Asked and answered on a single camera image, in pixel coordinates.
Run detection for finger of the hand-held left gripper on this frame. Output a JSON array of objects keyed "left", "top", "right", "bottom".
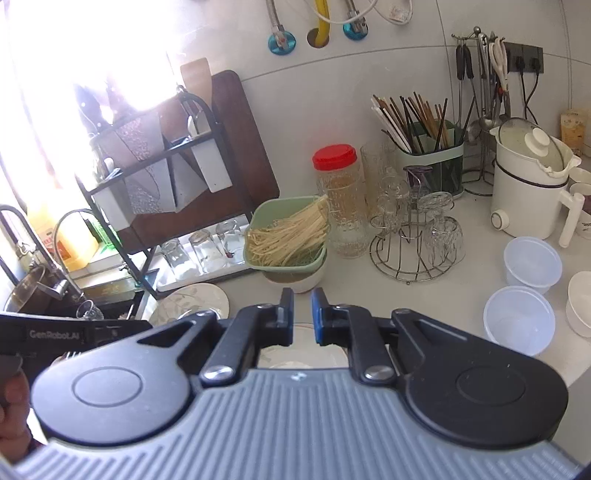
[{"left": 91, "top": 320, "right": 154, "bottom": 346}]

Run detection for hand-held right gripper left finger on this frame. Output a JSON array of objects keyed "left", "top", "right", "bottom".
[{"left": 136, "top": 287, "right": 295, "bottom": 387}]

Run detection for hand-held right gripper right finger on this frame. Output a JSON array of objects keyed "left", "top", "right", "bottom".
[{"left": 311, "top": 287, "right": 476, "bottom": 387}]

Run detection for person's left hand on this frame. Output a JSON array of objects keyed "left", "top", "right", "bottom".
[{"left": 0, "top": 368, "right": 44, "bottom": 462}]

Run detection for white basin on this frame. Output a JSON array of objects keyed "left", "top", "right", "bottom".
[{"left": 261, "top": 251, "right": 328, "bottom": 294}]

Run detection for small clear glass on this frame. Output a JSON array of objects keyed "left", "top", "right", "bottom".
[{"left": 76, "top": 300, "right": 105, "bottom": 322}]

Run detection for steel pot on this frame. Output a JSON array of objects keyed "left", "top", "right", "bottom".
[{"left": 4, "top": 264, "right": 85, "bottom": 315}]

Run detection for green square basket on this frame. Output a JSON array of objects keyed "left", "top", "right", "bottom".
[{"left": 243, "top": 196, "right": 334, "bottom": 281}]

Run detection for leaf-patterned plate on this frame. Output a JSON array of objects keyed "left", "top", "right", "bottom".
[{"left": 148, "top": 283, "right": 230, "bottom": 329}]

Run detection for dried noodles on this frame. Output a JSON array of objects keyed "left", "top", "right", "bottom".
[{"left": 247, "top": 194, "right": 331, "bottom": 268}]

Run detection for white tray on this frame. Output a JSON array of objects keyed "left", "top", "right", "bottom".
[{"left": 154, "top": 217, "right": 259, "bottom": 292}]

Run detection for upturned clear glass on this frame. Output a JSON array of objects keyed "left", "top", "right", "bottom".
[
  {"left": 188, "top": 229, "right": 227, "bottom": 274},
  {"left": 159, "top": 237, "right": 197, "bottom": 278},
  {"left": 215, "top": 219, "right": 248, "bottom": 260}
]

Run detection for yellow bottle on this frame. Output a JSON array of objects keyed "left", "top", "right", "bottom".
[{"left": 28, "top": 203, "right": 100, "bottom": 273}]

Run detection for green bottle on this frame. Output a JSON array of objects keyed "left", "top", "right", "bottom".
[{"left": 90, "top": 217, "right": 117, "bottom": 251}]

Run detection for metal faucet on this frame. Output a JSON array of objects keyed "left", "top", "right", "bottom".
[{"left": 52, "top": 209, "right": 110, "bottom": 297}]

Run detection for red-lid glass jar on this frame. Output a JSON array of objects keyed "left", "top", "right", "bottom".
[{"left": 312, "top": 144, "right": 369, "bottom": 259}]

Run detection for clear drinking glass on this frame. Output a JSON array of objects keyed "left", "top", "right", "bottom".
[
  {"left": 426, "top": 216, "right": 465, "bottom": 267},
  {"left": 378, "top": 178, "right": 413, "bottom": 232},
  {"left": 417, "top": 191, "right": 456, "bottom": 223}
]

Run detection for amber textured glass tumbler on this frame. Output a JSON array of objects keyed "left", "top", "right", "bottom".
[{"left": 360, "top": 142, "right": 400, "bottom": 219}]

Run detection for white utensil caddy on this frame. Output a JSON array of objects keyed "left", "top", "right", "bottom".
[{"left": 188, "top": 136, "right": 232, "bottom": 194}]

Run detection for grey speckled knife block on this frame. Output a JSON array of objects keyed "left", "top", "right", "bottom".
[{"left": 113, "top": 111, "right": 186, "bottom": 216}]

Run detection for dark brown cutting board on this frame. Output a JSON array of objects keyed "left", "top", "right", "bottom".
[{"left": 120, "top": 69, "right": 281, "bottom": 256}]

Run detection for green chopstick holder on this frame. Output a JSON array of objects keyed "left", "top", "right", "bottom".
[{"left": 382, "top": 119, "right": 465, "bottom": 200}]

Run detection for clear plastic container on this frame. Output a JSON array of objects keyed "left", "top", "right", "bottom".
[
  {"left": 483, "top": 285, "right": 557, "bottom": 356},
  {"left": 503, "top": 236, "right": 563, "bottom": 295}
]

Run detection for black metal rack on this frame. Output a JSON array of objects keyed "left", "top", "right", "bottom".
[{"left": 76, "top": 85, "right": 232, "bottom": 302}]

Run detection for bundle of chopsticks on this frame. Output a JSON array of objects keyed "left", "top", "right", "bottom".
[{"left": 372, "top": 92, "right": 451, "bottom": 155}]

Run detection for white electric kettle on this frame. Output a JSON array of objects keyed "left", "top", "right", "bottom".
[{"left": 489, "top": 117, "right": 585, "bottom": 248}]

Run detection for light wooden board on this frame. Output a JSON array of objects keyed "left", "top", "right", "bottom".
[{"left": 180, "top": 58, "right": 213, "bottom": 108}]

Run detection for metal skimmer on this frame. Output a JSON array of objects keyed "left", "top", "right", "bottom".
[{"left": 479, "top": 44, "right": 502, "bottom": 133}]

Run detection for blue valve flange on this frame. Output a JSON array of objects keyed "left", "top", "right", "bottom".
[
  {"left": 268, "top": 28, "right": 297, "bottom": 56},
  {"left": 342, "top": 18, "right": 370, "bottom": 42}
]

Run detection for yellow packet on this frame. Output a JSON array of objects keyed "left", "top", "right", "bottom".
[{"left": 560, "top": 108, "right": 591, "bottom": 156}]

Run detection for white tag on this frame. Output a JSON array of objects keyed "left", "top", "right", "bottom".
[{"left": 387, "top": 0, "right": 417, "bottom": 23}]

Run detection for metal utensil stand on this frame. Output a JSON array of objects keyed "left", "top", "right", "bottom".
[{"left": 451, "top": 26, "right": 513, "bottom": 198}]

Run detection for wire glass rack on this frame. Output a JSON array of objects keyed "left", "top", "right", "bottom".
[{"left": 368, "top": 165, "right": 465, "bottom": 283}]

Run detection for black-handled utensil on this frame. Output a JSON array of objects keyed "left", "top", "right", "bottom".
[
  {"left": 464, "top": 44, "right": 477, "bottom": 134},
  {"left": 455, "top": 42, "right": 466, "bottom": 139}
]

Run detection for yellow hose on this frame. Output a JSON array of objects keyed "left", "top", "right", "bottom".
[{"left": 307, "top": 0, "right": 334, "bottom": 48}]

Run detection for white hose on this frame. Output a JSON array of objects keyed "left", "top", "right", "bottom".
[{"left": 277, "top": 0, "right": 413, "bottom": 25}]

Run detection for white-handled scissors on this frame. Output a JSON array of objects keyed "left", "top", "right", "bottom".
[{"left": 488, "top": 39, "right": 511, "bottom": 96}]

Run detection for black wall outlet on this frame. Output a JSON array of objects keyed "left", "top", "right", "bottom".
[{"left": 504, "top": 41, "right": 545, "bottom": 75}]

